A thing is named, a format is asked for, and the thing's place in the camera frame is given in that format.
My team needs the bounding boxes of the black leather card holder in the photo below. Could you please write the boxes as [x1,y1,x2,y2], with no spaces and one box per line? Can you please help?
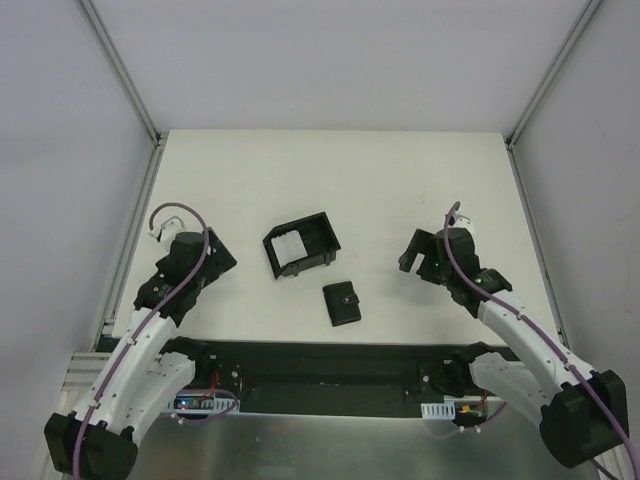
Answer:
[322,281,362,327]

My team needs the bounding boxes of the black card tray box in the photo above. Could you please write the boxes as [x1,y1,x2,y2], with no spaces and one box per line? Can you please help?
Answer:
[262,212,341,279]

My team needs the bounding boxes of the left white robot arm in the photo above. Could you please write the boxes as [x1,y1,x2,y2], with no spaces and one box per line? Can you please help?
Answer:
[44,228,237,479]

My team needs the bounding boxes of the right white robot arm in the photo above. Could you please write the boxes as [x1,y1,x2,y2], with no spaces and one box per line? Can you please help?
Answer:
[398,226,629,468]

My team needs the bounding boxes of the white credit card stack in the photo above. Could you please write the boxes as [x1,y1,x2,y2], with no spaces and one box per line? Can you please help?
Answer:
[271,230,308,267]

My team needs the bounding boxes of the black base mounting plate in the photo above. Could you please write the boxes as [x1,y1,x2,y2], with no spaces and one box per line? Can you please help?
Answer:
[97,337,574,416]

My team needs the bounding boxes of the right electronics board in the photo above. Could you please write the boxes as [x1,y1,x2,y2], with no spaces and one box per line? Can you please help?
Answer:
[457,403,488,417]

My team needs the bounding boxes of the electronics board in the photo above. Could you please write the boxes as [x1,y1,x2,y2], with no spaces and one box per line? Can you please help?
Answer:
[174,396,216,411]
[457,403,488,417]

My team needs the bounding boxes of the left electronics board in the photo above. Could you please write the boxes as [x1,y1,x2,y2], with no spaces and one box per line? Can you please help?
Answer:
[174,396,216,411]

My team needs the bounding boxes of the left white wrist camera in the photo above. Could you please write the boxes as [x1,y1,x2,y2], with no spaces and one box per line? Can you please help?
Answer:
[148,215,186,250]

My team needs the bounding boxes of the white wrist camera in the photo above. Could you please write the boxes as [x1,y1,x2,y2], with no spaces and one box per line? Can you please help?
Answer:
[447,213,475,234]
[148,215,186,250]

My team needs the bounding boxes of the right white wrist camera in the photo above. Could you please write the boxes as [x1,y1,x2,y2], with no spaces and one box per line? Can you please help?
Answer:
[447,213,475,234]

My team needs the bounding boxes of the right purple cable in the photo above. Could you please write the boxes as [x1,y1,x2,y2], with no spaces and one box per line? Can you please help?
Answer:
[443,201,631,480]

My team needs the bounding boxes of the left aluminium side rail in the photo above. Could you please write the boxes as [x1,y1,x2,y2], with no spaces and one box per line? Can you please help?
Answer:
[89,132,168,351]

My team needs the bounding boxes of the aluminium side rail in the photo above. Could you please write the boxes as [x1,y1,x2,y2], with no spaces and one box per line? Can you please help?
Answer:
[89,132,168,351]
[505,143,570,347]

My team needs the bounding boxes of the right aluminium side rail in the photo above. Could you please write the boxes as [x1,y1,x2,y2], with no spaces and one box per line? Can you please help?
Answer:
[505,143,570,347]

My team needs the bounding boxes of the right white cable duct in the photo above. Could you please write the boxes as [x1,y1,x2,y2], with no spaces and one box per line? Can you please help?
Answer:
[420,401,456,421]

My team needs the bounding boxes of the white cable duct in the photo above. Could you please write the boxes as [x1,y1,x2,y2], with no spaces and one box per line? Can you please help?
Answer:
[420,401,456,421]
[165,396,240,416]

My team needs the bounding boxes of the left white cable duct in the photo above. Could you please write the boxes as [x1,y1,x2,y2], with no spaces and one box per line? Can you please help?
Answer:
[165,396,240,416]

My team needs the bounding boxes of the front aluminium extrusion rail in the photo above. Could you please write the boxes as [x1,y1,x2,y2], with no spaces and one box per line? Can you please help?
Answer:
[60,351,111,399]

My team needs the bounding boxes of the right aluminium frame post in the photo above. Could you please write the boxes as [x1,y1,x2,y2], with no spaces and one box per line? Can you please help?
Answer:
[505,0,606,150]

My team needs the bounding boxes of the aluminium frame post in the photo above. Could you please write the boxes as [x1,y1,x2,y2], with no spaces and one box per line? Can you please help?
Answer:
[505,0,606,150]
[75,0,163,145]

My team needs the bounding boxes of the left aluminium frame post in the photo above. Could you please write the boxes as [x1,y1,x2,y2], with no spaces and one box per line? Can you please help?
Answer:
[75,0,163,145]

